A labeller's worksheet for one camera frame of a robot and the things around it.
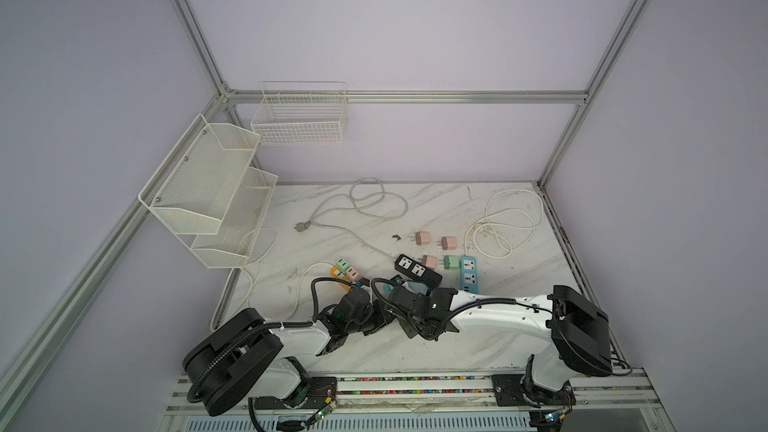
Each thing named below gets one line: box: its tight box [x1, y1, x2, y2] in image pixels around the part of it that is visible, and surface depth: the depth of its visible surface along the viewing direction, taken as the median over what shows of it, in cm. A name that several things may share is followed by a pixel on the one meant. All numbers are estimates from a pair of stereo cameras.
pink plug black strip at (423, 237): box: [415, 231, 431, 245], surface depth 106 cm
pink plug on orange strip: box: [346, 266, 363, 282], surface depth 90 cm
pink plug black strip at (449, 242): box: [441, 236, 457, 250], surface depth 103 cm
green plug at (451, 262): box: [444, 255, 459, 270], surface depth 98 cm
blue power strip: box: [460, 256, 479, 294], surface depth 95 cm
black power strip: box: [394, 254, 442, 288], surface depth 95 cm
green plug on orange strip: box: [336, 258, 350, 275], surface depth 91 cm
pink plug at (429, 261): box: [418, 255, 437, 270], surface depth 98 cm
